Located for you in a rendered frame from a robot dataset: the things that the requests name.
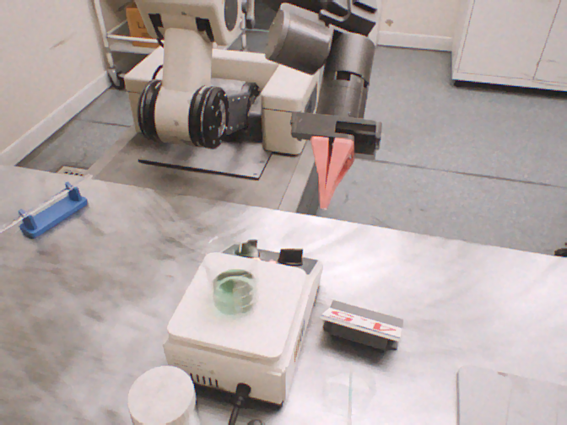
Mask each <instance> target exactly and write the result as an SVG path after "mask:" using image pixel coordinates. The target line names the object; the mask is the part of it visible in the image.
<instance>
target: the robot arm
mask: <svg viewBox="0 0 567 425"><path fill-rule="evenodd" d="M259 1H260V2H262V3H264V4H265V5H266V6H268V7H269V8H270V9H271V10H272V11H274V12H275V13H276V16H275V18H274V20H273V22H272V24H271V26H270V28H269V35H268V38H267V44H266V48H265V58H266V60H269V61H271V62H275V63H277V64H280V65H283V66H285V67H289V68H292V69H294V70H296V71H299V72H302V73H305V74H308V75H311V76H312V75H314V74H315V73H316V72H317V71H318V70H319V69H321V68H322V66H323V65H324V69H323V74H322V79H321V87H320V92H319V97H318V101H317V106H316V113H315V114H313V113H305V112H298V111H293V112H292V115H291V120H290V125H291V126H292V128H291V133H290V134H291V136H292V137H293V138H296V139H297V140H298V141H302V139H303V140H310V142H311V146H312V150H313V154H314V158H315V162H316V169H317V173H318V177H319V194H320V207H321V209H325V210H327V208H328V206H329V203H330V201H331V200H332V196H333V194H334V192H335V190H336V188H337V186H338V185H339V183H340V182H341V180H342V179H343V177H344V176H345V175H346V174H347V172H348V170H349V169H350V168H351V166H352V165H353V163H354V159H368V160H375V155H376V151H377V150H379V149H380V145H381V126H382V122H381V121H375V120H367V119H364V117H365V107H366V102H367V96H368V91H369V86H370V76H371V71H372V66H373V61H374V55H375V44H374V42H373V41H372V40H370V39H369V38H367V36H368V35H369V33H370V32H371V31H372V30H373V28H374V27H375V25H376V24H377V20H376V18H377V17H378V15H379V10H378V7H377V4H376V0H259ZM323 9H325V10H327V11H324V10H323ZM332 144H333V145H332Z"/></svg>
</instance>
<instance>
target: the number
mask: <svg viewBox="0 0 567 425"><path fill-rule="evenodd" d="M324 315H327V316H330V317H333V318H336V319H339V320H344V321H347V322H350V323H354V324H356V325H361V326H364V327H368V328H370V329H374V330H377V331H382V332H385V333H388V334H391V335H394V336H398V333H399V328H396V327H393V326H389V325H384V324H381V323H379V322H375V321H373V320H367V319H364V318H361V317H358V316H355V315H350V314H346V313H343V312H340V311H337V310H334V309H330V310H329V311H327V312H326V313H325V314H324Z"/></svg>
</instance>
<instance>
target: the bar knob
mask: <svg viewBox="0 0 567 425"><path fill-rule="evenodd" d="M303 252H304V249H303V248H282V249H280V254H279V258H278V262H279V263H280V264H283V265H285V266H302V265H303V261H302V258H303Z"/></svg>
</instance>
